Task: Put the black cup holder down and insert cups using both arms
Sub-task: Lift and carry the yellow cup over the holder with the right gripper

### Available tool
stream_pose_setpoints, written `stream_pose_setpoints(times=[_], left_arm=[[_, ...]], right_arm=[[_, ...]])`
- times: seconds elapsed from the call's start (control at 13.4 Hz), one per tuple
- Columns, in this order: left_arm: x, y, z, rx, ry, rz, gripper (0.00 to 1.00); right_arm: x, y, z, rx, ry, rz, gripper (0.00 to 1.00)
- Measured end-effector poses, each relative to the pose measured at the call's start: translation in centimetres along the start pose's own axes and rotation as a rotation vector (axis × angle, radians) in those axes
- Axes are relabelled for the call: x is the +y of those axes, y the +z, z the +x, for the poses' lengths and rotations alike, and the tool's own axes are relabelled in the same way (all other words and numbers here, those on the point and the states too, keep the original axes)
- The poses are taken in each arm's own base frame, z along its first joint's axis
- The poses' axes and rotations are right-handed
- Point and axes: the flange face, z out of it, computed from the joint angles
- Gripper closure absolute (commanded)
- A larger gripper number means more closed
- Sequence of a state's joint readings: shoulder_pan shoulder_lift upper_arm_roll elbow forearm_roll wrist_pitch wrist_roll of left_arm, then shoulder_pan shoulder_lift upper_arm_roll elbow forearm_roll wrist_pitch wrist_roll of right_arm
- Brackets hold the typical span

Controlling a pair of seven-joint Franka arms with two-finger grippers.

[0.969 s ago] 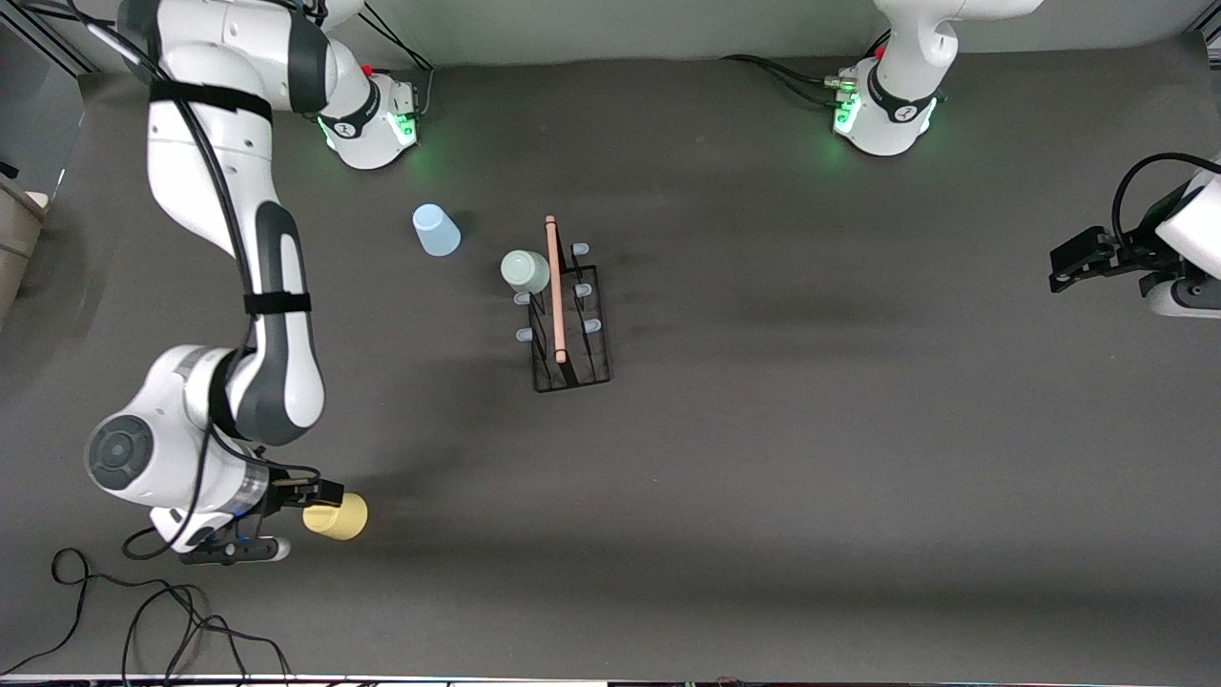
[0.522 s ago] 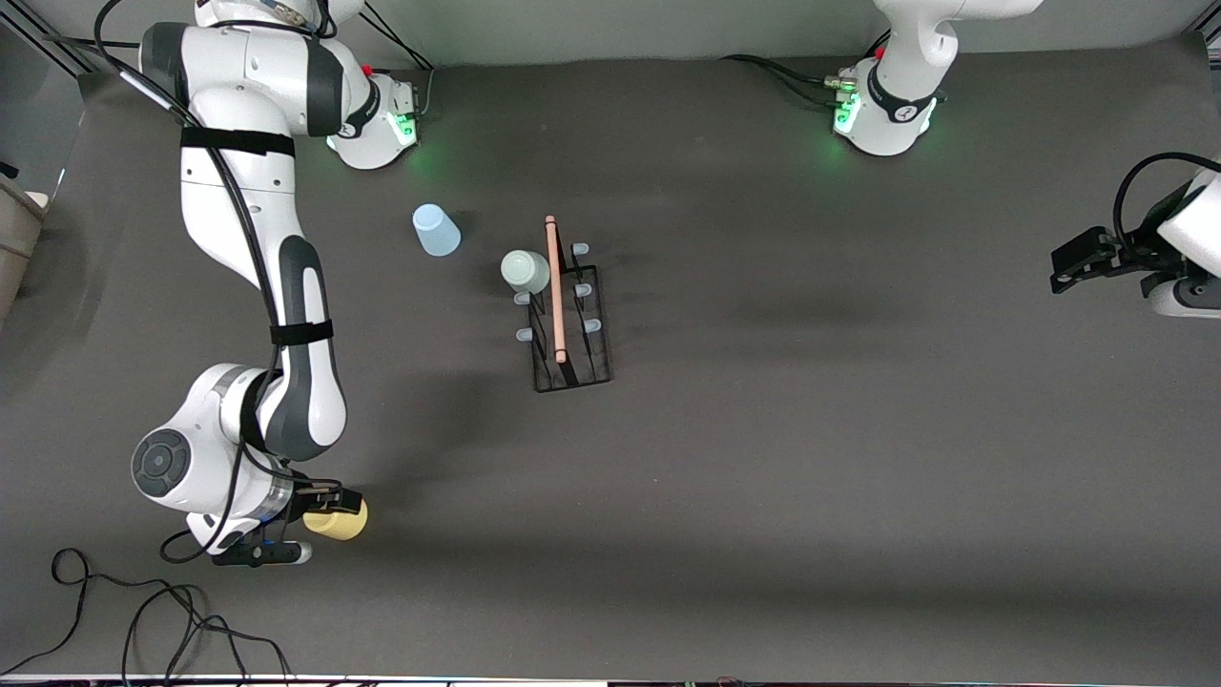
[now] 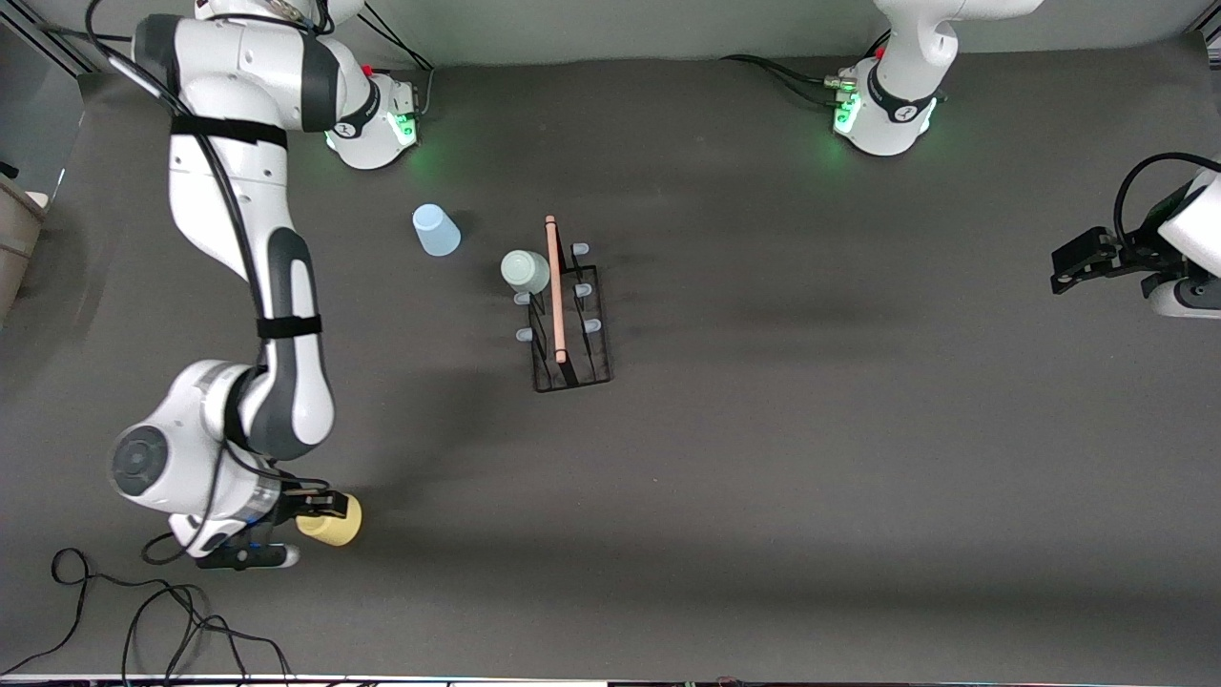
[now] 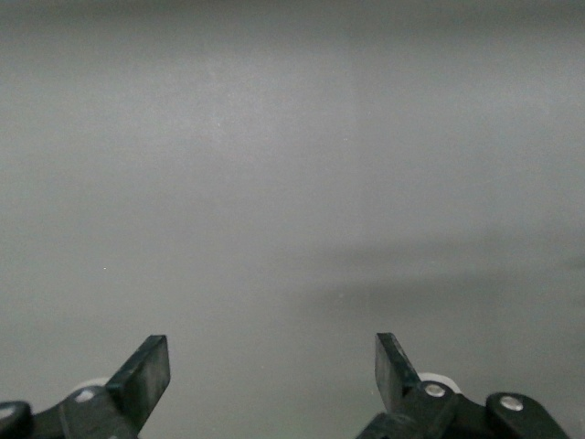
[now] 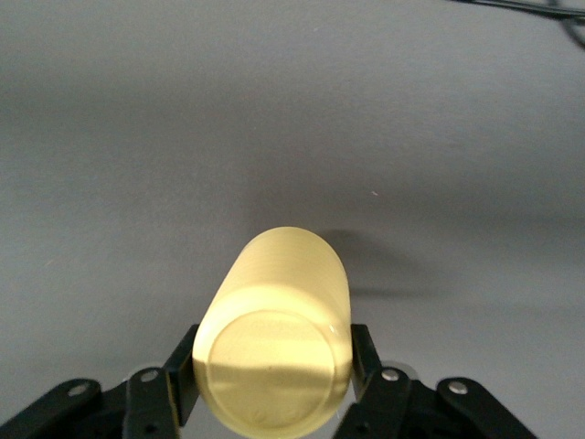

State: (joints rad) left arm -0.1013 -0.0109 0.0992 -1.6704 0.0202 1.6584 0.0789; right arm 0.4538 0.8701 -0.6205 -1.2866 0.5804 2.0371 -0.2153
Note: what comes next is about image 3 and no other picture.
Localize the yellow plastic cup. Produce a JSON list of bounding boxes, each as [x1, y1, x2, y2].
[[296, 494, 363, 548]]

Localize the black wire cup holder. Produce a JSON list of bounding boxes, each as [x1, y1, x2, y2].
[[515, 215, 612, 393]]

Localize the pale green plastic cup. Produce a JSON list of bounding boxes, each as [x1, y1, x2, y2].
[[501, 250, 552, 296]]

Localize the light blue plastic cup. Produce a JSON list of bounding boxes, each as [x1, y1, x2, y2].
[[412, 203, 462, 258]]

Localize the brown cardboard box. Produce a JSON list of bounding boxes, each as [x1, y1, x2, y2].
[[0, 172, 47, 321]]

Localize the dark grey table mat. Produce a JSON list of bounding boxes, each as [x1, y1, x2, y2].
[[0, 33, 1221, 683]]

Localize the loose black cable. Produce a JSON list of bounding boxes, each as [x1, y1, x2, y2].
[[0, 548, 292, 683]]

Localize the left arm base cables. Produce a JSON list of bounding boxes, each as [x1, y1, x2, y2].
[[720, 27, 893, 108]]

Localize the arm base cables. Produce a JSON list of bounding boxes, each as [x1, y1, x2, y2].
[[324, 10, 435, 125], [720, 27, 893, 108]]

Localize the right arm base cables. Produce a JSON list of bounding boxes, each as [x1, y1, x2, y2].
[[324, 10, 435, 125]]

